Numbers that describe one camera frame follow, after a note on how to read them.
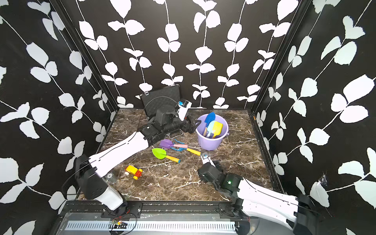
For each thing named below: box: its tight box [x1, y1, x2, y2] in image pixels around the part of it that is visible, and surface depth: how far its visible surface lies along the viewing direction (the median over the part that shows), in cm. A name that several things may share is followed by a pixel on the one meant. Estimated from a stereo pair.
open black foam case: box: [141, 84, 181, 118], surface depth 108 cm
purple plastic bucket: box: [195, 114, 230, 151], surface depth 95 cm
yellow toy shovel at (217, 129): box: [212, 121, 224, 139], surface depth 97 cm
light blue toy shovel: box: [206, 120, 215, 139], surface depth 98 cm
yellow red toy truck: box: [124, 164, 143, 181], surface depth 85 cm
